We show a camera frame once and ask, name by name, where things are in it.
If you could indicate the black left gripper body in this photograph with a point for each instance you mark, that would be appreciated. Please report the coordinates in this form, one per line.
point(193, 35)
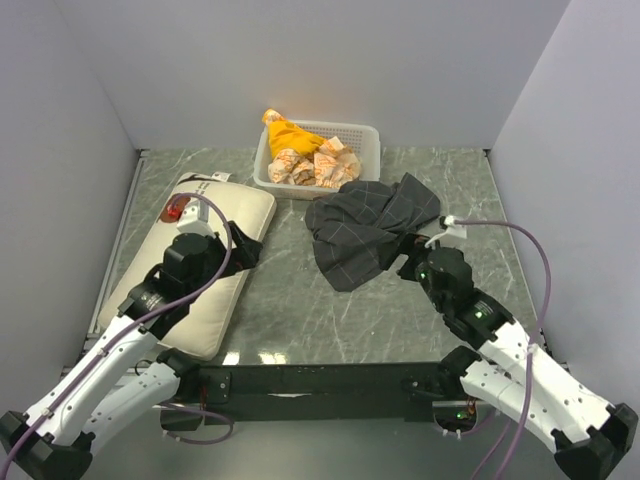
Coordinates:
point(216, 254)

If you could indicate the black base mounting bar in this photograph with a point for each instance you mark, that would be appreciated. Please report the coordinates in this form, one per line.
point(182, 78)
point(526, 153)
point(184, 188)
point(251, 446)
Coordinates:
point(408, 391)

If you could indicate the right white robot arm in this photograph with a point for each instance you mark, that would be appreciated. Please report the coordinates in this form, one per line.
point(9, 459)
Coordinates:
point(587, 435)

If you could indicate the dark grey checked pillowcase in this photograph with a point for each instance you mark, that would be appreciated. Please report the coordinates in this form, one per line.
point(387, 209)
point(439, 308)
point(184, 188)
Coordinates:
point(349, 226)

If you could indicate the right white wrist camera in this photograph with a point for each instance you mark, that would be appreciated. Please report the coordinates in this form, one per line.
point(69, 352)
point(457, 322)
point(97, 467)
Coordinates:
point(451, 233)

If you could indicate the white plastic basket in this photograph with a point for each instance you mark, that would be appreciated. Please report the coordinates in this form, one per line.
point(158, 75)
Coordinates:
point(363, 140)

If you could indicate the cream bear print pillow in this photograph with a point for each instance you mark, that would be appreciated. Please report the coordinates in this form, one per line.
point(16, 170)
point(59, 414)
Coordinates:
point(196, 328)

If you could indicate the orange patterned pillowcase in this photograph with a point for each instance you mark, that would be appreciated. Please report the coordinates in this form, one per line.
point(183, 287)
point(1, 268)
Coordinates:
point(299, 157)

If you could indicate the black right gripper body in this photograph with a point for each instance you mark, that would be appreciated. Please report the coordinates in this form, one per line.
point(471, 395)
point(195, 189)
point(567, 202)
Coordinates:
point(416, 269)

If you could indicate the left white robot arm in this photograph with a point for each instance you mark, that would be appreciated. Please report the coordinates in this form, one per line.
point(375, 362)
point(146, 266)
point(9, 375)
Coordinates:
point(58, 437)

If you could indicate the aluminium frame rail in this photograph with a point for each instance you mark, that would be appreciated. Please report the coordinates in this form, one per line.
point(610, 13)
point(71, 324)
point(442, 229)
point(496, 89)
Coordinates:
point(115, 253)

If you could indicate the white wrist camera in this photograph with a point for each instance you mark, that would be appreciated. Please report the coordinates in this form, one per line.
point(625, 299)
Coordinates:
point(451, 233)
point(191, 215)

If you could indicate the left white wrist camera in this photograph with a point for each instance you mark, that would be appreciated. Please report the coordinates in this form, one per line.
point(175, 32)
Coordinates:
point(191, 215)

